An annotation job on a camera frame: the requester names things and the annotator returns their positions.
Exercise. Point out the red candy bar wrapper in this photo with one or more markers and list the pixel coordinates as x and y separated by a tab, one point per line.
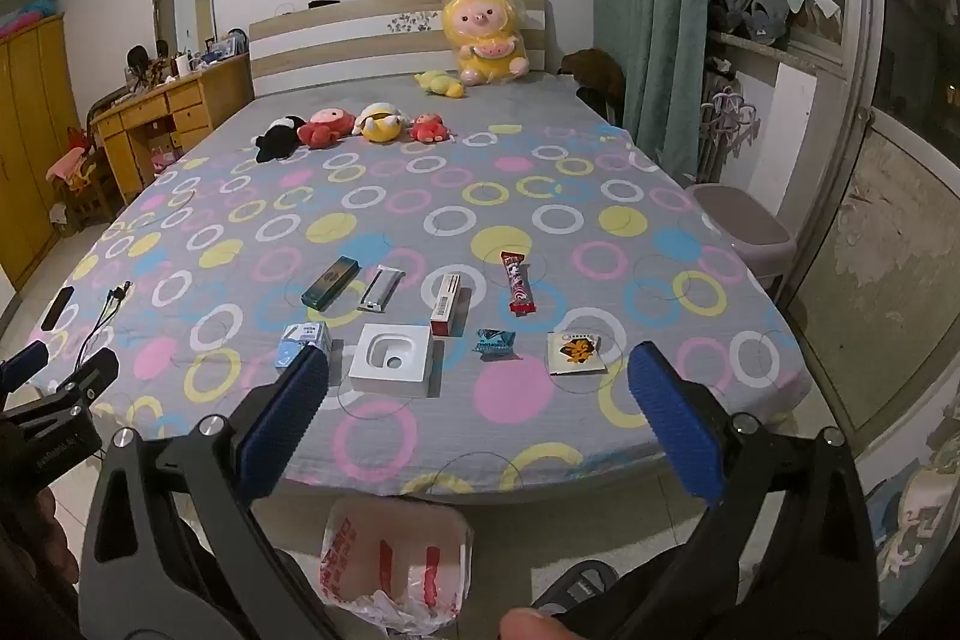
519	284

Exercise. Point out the black and white plush toy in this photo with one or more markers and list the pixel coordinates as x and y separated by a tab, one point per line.
275	139

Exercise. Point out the red and white medicine box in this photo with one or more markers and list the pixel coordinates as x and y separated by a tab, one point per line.
448	304

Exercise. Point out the yellow wooden wardrobe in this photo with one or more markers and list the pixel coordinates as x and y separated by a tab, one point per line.
30	145

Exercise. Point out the wooden desk with drawers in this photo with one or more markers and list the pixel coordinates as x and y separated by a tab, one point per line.
184	108

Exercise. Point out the yellow duck plush toy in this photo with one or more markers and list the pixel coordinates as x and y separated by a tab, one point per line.
441	83

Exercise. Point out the person's right hand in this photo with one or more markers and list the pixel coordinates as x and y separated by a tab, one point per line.
536	626

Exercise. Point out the white and red plastic bag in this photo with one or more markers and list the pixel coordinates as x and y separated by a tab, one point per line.
394	557

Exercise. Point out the dark green patterned box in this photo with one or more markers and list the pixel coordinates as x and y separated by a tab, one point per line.
334	284

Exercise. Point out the person's left hand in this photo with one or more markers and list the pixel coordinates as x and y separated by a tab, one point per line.
49	542

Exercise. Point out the white square box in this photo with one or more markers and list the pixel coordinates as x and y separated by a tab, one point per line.
391	361

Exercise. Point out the printed blanket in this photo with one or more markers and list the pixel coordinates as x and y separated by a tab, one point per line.
911	520

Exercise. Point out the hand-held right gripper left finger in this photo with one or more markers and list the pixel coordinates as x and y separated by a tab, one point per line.
286	415

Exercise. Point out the wall mirror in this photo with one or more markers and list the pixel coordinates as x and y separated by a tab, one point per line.
184	6

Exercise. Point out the brown plush toy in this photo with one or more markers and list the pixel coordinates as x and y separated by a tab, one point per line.
596	74

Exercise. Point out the large yellow pig plush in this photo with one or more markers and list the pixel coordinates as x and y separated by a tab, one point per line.
487	39

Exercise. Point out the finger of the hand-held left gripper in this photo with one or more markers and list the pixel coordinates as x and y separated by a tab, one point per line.
90	376
24	364

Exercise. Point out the pink cloth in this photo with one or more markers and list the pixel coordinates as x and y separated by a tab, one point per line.
69	164

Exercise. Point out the blue and white small carton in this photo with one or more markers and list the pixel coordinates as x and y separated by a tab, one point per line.
304	344

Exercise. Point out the grey slipper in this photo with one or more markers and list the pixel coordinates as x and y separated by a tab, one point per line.
733	6
771	19

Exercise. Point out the grey bedsheet with coloured circles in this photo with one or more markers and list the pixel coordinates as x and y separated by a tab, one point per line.
450	197

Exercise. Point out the green curtain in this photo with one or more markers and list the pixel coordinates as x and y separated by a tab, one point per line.
652	10

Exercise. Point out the black phone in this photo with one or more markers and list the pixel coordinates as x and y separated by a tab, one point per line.
57	308

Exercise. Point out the wooden striped headboard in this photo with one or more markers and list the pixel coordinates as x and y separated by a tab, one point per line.
337	40

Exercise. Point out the small red plush toy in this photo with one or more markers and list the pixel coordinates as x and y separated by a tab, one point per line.
429	128

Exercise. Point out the white hanger rack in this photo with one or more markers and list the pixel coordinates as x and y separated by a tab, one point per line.
726	119

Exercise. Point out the teal candy wrapper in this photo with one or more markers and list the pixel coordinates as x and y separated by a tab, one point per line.
495	342

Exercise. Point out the purple plastic stool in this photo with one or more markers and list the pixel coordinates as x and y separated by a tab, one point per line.
746	235

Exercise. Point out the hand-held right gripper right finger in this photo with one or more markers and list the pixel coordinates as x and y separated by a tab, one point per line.
675	422

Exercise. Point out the dark floor slipper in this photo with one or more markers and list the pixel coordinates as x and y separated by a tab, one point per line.
574	586

